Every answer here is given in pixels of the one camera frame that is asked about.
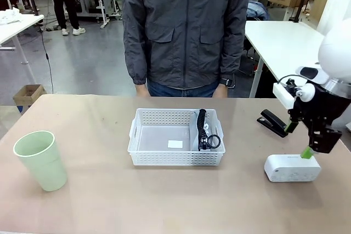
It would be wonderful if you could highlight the white table with cloth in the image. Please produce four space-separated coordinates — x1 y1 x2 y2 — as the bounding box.
0 9 45 65

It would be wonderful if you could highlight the person's left forearm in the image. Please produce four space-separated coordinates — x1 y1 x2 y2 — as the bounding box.
216 25 248 81

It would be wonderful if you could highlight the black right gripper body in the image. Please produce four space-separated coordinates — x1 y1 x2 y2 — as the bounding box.
293 83 351 127

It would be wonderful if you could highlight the black wrist watch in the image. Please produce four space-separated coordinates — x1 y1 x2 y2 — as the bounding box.
219 77 234 89

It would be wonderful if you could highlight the small open cardboard box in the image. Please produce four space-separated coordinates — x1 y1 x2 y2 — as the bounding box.
13 84 47 115

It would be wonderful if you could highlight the person in grey jacket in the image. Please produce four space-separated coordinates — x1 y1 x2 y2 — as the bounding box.
122 0 252 98

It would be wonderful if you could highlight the white perforated plastic basket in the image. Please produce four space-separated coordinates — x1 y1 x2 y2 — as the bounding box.
127 108 227 167

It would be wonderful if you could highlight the black stapler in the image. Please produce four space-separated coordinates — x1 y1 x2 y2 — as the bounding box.
257 109 290 138

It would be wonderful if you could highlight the black floor cable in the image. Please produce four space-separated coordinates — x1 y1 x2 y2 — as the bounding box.
40 24 55 94

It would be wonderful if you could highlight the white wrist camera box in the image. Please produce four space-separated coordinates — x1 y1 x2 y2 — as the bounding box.
273 82 297 109

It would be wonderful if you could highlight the large white side table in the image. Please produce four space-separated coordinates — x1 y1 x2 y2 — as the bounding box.
243 20 326 98

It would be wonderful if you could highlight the light green plastic cup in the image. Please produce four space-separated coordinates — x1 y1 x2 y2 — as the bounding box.
13 130 68 192

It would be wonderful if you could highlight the person's right hand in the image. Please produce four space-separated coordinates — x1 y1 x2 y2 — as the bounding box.
135 83 151 98

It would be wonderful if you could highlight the crumpled white cloth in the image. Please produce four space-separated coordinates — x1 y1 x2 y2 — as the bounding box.
0 8 26 25

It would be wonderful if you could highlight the clear plastic bag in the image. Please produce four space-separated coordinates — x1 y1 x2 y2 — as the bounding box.
190 110 218 152

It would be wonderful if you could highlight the black coiled strap with ring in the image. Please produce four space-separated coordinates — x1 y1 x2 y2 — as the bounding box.
197 109 222 152

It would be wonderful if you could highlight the white digital clock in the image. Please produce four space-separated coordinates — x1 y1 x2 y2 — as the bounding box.
264 153 321 183

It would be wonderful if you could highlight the person's right forearm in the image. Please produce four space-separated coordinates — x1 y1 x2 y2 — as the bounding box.
122 25 149 85

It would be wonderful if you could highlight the person's left hand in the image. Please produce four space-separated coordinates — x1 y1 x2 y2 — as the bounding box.
216 84 229 98

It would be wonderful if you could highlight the blue jacket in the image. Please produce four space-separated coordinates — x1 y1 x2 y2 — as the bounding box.
246 0 271 21

